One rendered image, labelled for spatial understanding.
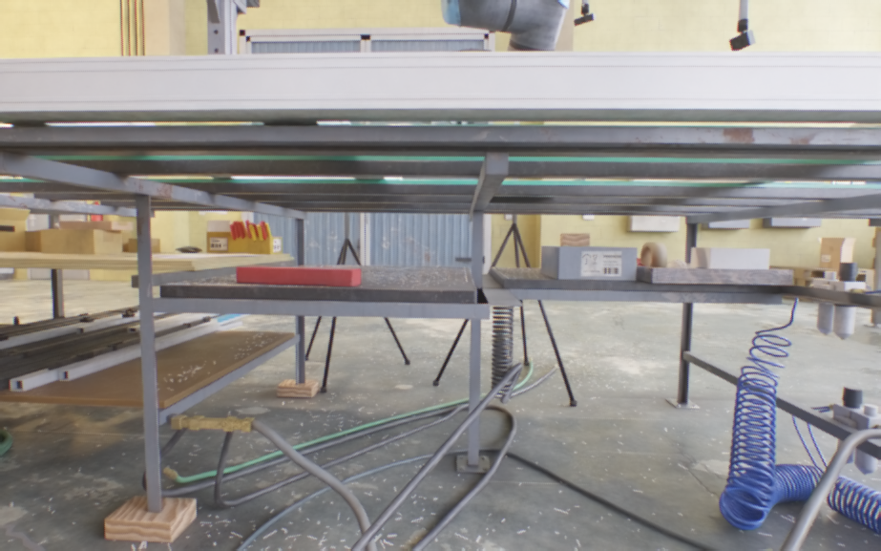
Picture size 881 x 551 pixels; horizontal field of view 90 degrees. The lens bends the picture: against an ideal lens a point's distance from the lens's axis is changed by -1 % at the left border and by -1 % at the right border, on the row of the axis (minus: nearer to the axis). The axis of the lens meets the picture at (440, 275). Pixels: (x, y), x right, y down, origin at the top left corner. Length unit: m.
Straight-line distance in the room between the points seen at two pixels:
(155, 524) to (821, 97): 1.45
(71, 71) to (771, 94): 0.91
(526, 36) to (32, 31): 10.03
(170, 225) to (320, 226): 2.30
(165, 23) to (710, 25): 8.31
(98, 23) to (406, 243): 6.16
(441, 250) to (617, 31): 4.31
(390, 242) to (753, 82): 6.67
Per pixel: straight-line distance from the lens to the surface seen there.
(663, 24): 8.49
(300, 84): 0.65
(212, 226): 2.14
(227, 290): 1.13
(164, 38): 8.71
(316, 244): 7.47
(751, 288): 1.60
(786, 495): 1.58
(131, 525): 1.36
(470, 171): 0.88
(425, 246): 7.12
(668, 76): 0.67
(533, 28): 0.94
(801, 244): 8.92
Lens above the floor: 0.69
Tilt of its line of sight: 4 degrees down
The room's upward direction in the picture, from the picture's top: 1 degrees clockwise
